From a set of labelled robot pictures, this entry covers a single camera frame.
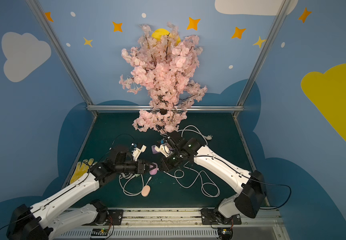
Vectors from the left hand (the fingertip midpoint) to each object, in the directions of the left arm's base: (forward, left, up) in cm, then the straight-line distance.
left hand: (155, 165), depth 73 cm
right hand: (-1, -4, 0) cm, 4 cm away
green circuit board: (-27, +27, -21) cm, 43 cm away
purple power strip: (+18, +5, -16) cm, 25 cm away
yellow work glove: (+4, +48, -18) cm, 51 cm away
